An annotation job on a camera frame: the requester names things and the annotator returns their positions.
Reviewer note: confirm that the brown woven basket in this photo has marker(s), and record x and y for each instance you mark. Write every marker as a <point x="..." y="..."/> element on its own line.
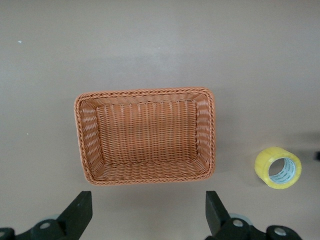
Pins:
<point x="147" y="135"/>

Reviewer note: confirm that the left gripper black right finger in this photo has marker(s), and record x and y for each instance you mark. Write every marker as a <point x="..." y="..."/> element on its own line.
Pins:
<point x="220" y="220"/>

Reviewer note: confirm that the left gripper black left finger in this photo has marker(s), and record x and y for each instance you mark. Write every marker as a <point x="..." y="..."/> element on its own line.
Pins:
<point x="75" y="220"/>

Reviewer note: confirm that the clear yellow tape roll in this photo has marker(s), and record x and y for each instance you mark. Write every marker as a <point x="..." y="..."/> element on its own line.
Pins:
<point x="261" y="165"/>

